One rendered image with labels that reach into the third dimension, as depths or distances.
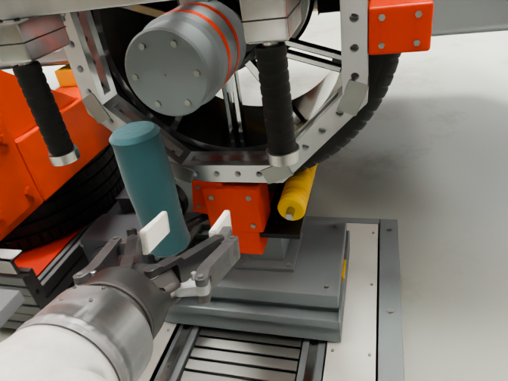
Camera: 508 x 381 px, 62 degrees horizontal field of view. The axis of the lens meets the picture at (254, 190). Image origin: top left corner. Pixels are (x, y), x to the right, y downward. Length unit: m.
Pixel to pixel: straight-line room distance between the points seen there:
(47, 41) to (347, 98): 0.45
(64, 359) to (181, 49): 0.43
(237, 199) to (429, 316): 0.72
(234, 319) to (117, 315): 0.87
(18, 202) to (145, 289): 0.73
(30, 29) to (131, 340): 0.45
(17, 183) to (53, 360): 0.81
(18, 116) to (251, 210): 0.57
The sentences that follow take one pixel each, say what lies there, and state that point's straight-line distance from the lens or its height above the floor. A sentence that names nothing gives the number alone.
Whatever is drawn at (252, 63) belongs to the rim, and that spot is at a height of 0.78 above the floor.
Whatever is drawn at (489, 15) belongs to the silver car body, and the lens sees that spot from 1.08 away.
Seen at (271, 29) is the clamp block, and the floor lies 0.91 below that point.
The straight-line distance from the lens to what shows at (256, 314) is 1.14.
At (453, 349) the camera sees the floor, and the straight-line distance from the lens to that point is 1.30.
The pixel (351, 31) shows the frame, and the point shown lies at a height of 0.85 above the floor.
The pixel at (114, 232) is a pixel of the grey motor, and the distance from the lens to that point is 1.13.
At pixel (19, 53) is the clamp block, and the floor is 0.91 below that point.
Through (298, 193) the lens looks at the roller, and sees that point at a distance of 0.87.
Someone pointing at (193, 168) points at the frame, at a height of 0.61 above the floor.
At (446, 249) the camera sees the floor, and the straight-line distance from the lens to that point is 1.58.
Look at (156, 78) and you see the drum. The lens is 0.64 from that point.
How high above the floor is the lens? 1.01
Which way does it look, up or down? 32 degrees down
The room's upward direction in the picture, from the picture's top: 9 degrees counter-clockwise
